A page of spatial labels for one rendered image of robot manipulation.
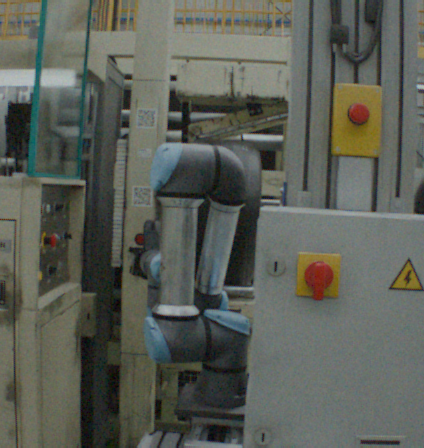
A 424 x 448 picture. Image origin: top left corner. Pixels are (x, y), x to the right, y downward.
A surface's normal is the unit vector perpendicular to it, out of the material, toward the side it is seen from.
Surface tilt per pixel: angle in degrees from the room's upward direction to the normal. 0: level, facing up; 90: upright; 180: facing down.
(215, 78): 90
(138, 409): 90
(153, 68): 90
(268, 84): 90
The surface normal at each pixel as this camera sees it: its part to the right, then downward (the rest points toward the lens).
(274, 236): -0.10, 0.05
